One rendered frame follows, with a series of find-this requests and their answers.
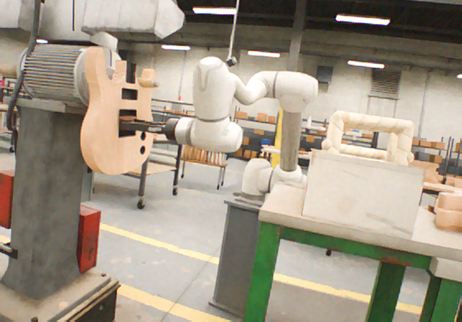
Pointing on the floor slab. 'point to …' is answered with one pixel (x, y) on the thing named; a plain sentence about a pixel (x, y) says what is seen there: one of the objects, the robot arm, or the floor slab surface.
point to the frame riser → (98, 308)
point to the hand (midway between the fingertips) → (129, 123)
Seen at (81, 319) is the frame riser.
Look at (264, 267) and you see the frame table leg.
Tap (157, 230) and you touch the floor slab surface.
